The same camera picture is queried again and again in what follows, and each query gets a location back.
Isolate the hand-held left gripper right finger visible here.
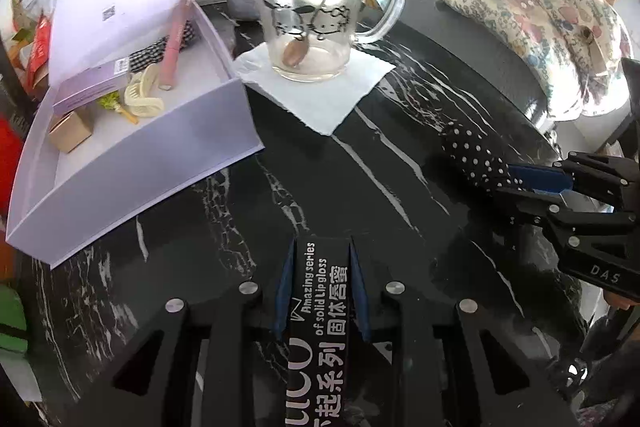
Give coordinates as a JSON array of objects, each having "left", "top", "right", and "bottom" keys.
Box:
[{"left": 349, "top": 237, "right": 581, "bottom": 427}]

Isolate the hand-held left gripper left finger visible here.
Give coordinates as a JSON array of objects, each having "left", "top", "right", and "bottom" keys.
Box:
[{"left": 65, "top": 239, "right": 297, "bottom": 427}]

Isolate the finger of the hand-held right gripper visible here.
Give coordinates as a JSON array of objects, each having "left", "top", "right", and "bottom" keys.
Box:
[
  {"left": 492, "top": 189, "right": 640, "bottom": 248},
  {"left": 507, "top": 151, "right": 640, "bottom": 208}
]

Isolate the black lip gloss box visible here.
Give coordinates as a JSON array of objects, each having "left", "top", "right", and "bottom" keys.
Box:
[{"left": 282, "top": 237, "right": 358, "bottom": 427}]

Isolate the black polka dot scrunchie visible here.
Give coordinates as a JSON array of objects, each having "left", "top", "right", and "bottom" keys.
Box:
[{"left": 442, "top": 123, "right": 526, "bottom": 192}]

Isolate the white gift box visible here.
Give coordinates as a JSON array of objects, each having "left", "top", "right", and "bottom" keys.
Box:
[{"left": 5, "top": 0, "right": 266, "bottom": 268}]

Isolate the cream hair clip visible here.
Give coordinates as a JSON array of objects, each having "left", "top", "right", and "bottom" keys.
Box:
[{"left": 124, "top": 66, "right": 165, "bottom": 118}]

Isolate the gold cardboard box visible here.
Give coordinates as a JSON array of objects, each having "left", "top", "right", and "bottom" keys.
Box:
[{"left": 48, "top": 111, "right": 93, "bottom": 154}]

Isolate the dusty pink lipstick tube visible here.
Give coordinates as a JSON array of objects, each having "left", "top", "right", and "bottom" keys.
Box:
[{"left": 159, "top": 0, "right": 195, "bottom": 90}]

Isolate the black white gingham scrunchie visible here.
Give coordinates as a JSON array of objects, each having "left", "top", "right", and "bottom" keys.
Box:
[{"left": 129, "top": 21, "right": 197, "bottom": 70}]

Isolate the purple slim box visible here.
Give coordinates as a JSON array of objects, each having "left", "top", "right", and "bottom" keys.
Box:
[{"left": 52, "top": 59, "right": 132, "bottom": 116}]

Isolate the person's right hand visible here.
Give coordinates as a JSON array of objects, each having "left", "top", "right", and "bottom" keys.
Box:
[{"left": 602, "top": 289, "right": 633, "bottom": 310}]

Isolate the floral cushion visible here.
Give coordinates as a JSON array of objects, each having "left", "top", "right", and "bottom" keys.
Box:
[{"left": 437, "top": 0, "right": 633, "bottom": 120}]

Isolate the white paper napkin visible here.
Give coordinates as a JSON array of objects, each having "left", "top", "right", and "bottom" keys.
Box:
[{"left": 232, "top": 42, "right": 396, "bottom": 135}]

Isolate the black jar green label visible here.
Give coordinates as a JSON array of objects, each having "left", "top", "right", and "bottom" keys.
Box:
[{"left": 0, "top": 284, "right": 28, "bottom": 353}]

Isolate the cartoon print glass mug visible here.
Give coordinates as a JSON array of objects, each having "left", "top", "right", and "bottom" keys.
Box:
[{"left": 247, "top": 0, "right": 405, "bottom": 82}]

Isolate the red canister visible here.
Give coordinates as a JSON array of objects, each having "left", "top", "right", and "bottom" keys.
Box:
[{"left": 0, "top": 117, "right": 26, "bottom": 212}]

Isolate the red snack bag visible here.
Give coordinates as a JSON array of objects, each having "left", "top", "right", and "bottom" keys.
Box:
[{"left": 25, "top": 17, "right": 53, "bottom": 88}]

